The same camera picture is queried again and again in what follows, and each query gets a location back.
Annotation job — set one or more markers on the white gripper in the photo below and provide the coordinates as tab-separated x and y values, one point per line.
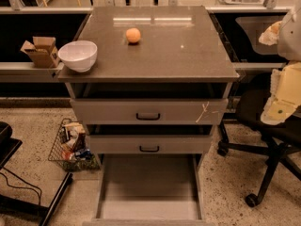
291	38

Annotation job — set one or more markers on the orange fruit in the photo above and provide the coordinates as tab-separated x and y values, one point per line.
133	35

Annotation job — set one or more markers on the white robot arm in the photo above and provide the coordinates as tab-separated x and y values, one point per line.
289	37

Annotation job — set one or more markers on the grey drawer cabinet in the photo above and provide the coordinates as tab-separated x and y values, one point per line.
177	45

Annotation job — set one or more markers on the middle grey drawer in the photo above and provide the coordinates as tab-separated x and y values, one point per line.
150	138

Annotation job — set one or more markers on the grey drawer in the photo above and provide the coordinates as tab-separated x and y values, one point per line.
147	103
149	190
150	138

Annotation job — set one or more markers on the bottom grey drawer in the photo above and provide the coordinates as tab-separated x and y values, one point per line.
149	190

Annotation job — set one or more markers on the top grey drawer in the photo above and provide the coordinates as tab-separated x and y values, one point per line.
147	103

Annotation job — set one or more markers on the black office chair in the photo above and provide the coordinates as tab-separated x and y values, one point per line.
281	140

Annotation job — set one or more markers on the white bowl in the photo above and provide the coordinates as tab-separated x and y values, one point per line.
79	55

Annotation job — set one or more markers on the open cardboard box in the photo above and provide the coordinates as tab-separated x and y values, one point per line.
42	51

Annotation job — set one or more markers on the wire basket with items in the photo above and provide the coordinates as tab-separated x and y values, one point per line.
69	150

